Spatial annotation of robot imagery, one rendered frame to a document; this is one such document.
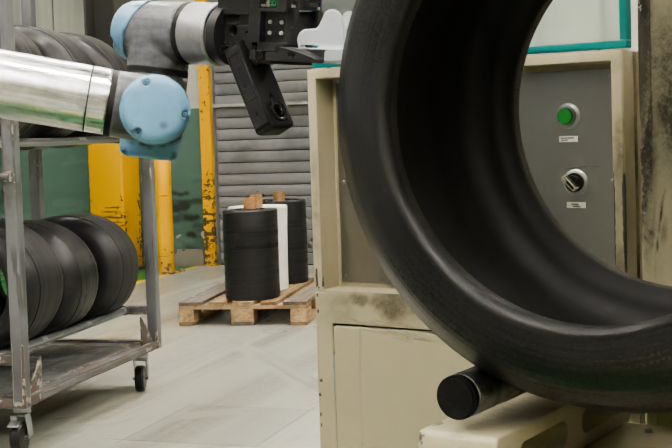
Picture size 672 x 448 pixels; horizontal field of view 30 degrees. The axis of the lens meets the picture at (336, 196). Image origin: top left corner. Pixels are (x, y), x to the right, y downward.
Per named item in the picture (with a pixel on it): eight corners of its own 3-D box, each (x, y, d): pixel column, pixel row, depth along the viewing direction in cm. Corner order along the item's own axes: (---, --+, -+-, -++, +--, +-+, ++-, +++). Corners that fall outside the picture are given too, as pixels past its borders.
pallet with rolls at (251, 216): (231, 298, 887) (227, 190, 883) (342, 298, 872) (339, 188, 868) (178, 325, 768) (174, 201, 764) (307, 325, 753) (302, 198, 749)
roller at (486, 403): (598, 317, 151) (615, 351, 150) (567, 332, 153) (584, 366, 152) (462, 368, 122) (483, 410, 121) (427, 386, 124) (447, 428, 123)
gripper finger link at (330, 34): (363, 9, 134) (293, 7, 139) (360, 65, 135) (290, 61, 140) (379, 11, 136) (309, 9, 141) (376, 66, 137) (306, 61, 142)
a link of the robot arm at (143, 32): (144, 70, 160) (151, 3, 160) (211, 75, 154) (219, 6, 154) (101, 62, 153) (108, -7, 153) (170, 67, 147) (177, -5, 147)
